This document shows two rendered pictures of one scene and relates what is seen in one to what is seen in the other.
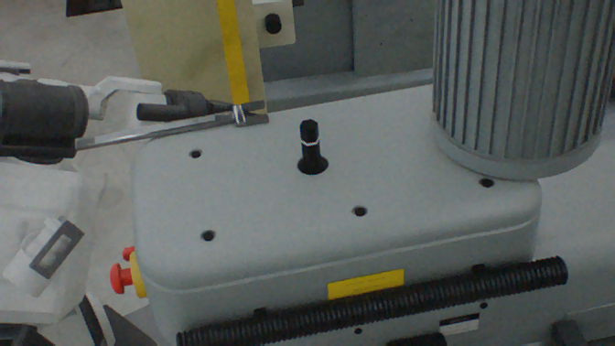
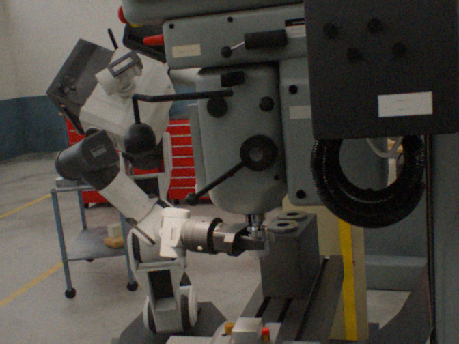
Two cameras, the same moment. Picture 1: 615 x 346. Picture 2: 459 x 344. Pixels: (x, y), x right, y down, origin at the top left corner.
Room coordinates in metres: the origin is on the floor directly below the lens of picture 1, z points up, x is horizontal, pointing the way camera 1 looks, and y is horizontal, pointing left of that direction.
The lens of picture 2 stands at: (-0.38, -0.49, 1.65)
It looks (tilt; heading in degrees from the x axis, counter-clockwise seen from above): 12 degrees down; 25
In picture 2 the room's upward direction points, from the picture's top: 6 degrees counter-clockwise
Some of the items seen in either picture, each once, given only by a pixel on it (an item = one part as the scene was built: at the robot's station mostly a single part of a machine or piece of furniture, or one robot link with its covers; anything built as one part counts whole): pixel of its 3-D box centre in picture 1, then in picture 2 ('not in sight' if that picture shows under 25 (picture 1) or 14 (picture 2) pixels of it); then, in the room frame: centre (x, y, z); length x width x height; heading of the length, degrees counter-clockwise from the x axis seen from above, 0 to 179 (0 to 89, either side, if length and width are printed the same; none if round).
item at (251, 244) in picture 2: not in sight; (251, 244); (0.72, 0.00, 1.23); 0.06 x 0.02 x 0.03; 84
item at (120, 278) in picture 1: (124, 277); (126, 13); (0.71, 0.24, 1.76); 0.04 x 0.03 x 0.04; 7
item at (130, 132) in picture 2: not in sight; (139, 136); (0.68, 0.23, 1.49); 0.07 x 0.07 x 0.06
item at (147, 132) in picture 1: (172, 127); not in sight; (0.84, 0.16, 1.89); 0.24 x 0.04 x 0.01; 98
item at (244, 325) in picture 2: not in sight; (248, 337); (0.61, -0.03, 1.07); 0.06 x 0.05 x 0.06; 10
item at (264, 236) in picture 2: not in sight; (257, 243); (0.75, -0.01, 1.22); 0.05 x 0.05 x 0.06
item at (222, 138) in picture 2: not in sight; (250, 136); (0.75, -0.01, 1.47); 0.21 x 0.19 x 0.32; 7
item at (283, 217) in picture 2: not in sight; (289, 251); (1.13, 0.05, 1.06); 0.22 x 0.12 x 0.20; 2
